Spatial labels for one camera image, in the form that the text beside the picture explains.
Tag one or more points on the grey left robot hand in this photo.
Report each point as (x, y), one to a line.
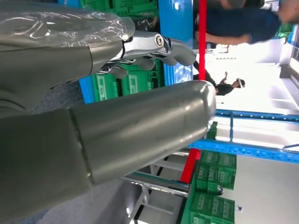
(47, 55)

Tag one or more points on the person wearing white headset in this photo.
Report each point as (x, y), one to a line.
(224, 89)

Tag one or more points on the stacked green plastic crates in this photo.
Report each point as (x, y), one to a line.
(210, 173)

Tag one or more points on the person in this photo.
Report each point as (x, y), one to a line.
(245, 21)

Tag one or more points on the white metal frame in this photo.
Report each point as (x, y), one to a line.
(171, 165)

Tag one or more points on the steel barrier post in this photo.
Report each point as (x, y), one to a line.
(163, 185)

